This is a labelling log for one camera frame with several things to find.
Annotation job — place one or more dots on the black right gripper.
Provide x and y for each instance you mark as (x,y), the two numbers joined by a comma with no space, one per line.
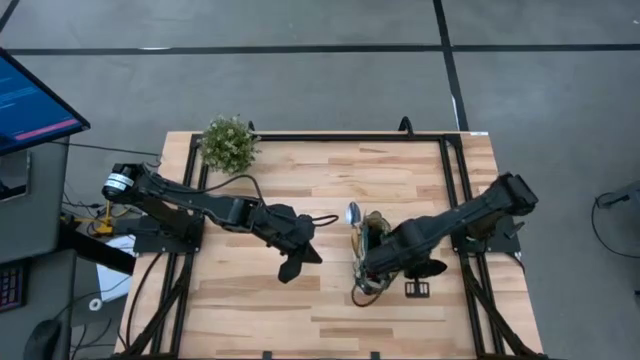
(395,250)

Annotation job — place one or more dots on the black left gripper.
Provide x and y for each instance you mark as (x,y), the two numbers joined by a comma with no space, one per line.
(287,227)

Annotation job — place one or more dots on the cream green-trimmed gardening bag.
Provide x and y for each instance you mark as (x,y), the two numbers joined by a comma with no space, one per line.
(372,222)

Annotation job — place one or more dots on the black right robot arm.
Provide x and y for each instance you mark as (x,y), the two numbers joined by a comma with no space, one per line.
(475,212)

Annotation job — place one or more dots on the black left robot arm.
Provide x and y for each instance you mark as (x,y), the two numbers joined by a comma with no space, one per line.
(200,205)

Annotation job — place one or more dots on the green potted plant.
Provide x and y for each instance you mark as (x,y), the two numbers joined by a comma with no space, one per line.
(229,145)

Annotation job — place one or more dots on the black table clamp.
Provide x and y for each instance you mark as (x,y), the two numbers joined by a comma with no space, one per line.
(406,125)
(251,126)

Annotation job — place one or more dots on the white paper sheet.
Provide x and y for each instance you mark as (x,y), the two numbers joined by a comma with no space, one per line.
(112,285)

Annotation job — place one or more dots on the black floor stand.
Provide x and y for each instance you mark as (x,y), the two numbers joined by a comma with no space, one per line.
(620,197)

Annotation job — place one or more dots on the white tape roll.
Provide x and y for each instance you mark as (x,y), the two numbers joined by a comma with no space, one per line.
(90,304)

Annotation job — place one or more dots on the black computer mouse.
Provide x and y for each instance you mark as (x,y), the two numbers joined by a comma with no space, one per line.
(42,340)

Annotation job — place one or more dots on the black keyboard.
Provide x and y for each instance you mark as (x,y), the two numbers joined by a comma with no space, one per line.
(12,287)

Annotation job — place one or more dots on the blue-screen computer monitor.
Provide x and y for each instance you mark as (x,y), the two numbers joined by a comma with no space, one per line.
(30,110)

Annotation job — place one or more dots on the black aluminium table frame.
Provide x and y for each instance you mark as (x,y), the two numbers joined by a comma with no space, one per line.
(350,137)

